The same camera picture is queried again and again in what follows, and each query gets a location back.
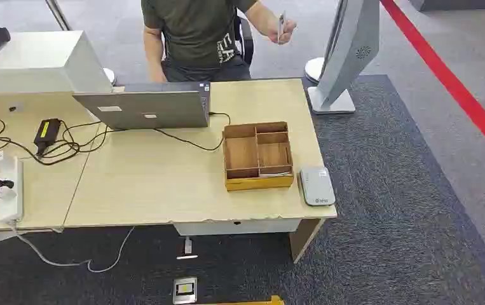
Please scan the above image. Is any person's left hand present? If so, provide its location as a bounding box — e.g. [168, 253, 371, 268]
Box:
[266, 18, 298, 46]

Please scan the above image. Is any black office chair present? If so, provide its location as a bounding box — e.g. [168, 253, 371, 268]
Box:
[233, 15, 255, 67]

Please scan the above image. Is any white standing panel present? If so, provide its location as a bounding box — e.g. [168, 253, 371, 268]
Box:
[306, 0, 381, 115]

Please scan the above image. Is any person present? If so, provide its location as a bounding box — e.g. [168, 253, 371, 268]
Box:
[140, 0, 298, 83]

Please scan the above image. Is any wooden card box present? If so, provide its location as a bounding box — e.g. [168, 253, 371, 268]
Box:
[222, 121, 296, 193]

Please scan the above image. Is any grey laptop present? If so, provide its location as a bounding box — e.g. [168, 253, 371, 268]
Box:
[72, 81, 212, 131]

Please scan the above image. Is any grey card reader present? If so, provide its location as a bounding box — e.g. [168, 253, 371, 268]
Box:
[298, 166, 337, 208]

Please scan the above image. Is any red floor tape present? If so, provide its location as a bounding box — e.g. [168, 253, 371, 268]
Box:
[379, 0, 485, 168]

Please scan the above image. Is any white desk drawer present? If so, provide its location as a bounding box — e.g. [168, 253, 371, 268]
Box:
[173, 218, 303, 237]

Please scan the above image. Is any wooden desk leg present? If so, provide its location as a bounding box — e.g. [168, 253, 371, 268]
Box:
[289, 217, 326, 265]

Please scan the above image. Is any metal pole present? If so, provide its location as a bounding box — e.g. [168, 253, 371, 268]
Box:
[44, 0, 73, 32]

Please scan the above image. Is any pale grey cabinet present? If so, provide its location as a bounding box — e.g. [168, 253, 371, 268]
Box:
[0, 30, 114, 95]

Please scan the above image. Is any black power adapter yellow label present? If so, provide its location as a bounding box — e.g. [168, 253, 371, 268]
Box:
[33, 118, 62, 157]

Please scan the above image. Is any yellow wooden piece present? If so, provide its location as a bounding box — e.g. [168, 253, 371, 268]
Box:
[199, 295, 285, 305]

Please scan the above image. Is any silver floor socket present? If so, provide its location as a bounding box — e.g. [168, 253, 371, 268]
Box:
[172, 276, 198, 305]

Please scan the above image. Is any white power strip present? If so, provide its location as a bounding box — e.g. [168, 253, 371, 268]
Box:
[0, 155, 25, 224]

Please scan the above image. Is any black laptop power cable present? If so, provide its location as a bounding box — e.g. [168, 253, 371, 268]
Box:
[153, 111, 231, 153]

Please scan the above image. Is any white floor bracket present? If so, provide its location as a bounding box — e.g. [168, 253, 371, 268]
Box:
[175, 236, 199, 261]

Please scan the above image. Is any tangled black cable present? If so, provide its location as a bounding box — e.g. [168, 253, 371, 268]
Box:
[0, 116, 119, 167]

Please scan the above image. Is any white power strip cable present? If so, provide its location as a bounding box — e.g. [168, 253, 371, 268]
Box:
[11, 222, 136, 274]

